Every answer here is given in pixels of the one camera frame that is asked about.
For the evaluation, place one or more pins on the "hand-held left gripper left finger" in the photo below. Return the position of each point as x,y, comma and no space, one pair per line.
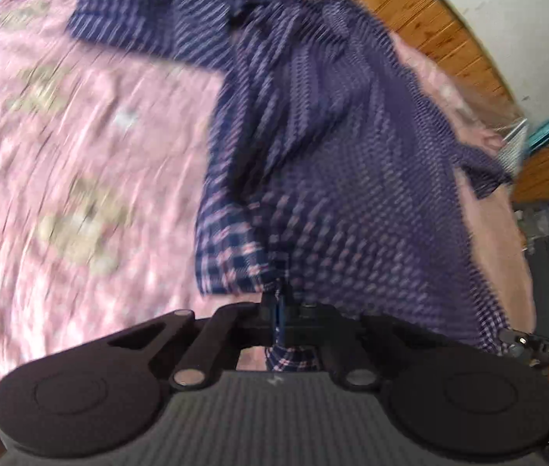
268,318

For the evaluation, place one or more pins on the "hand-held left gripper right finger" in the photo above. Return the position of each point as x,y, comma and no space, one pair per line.
298,323

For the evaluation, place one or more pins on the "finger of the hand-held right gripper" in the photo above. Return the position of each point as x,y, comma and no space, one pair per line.
517,339

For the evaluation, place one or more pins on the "navy plaid shirt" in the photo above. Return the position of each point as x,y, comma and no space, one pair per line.
328,155

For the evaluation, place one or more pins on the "pink floral bedsheet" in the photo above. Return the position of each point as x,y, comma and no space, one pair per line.
85,155

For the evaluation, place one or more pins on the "wooden panel board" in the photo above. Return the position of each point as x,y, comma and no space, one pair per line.
425,19

